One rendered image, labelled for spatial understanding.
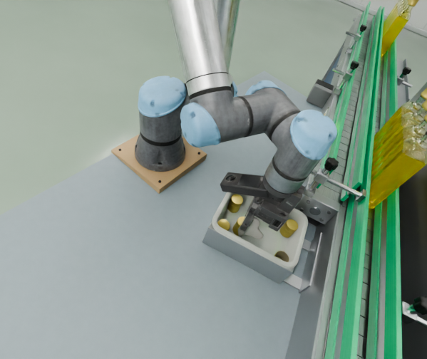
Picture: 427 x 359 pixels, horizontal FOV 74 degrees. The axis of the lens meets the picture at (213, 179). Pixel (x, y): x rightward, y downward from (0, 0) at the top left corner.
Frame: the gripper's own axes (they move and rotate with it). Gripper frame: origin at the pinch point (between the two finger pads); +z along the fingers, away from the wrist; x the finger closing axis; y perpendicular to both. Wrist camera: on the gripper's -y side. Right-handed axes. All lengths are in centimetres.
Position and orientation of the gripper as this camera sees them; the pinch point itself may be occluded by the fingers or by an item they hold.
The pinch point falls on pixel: (242, 224)
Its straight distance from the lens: 74.3
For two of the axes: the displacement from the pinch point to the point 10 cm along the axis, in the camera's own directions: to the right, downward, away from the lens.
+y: 8.8, 4.6, -1.2
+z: -2.2, 6.2, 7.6
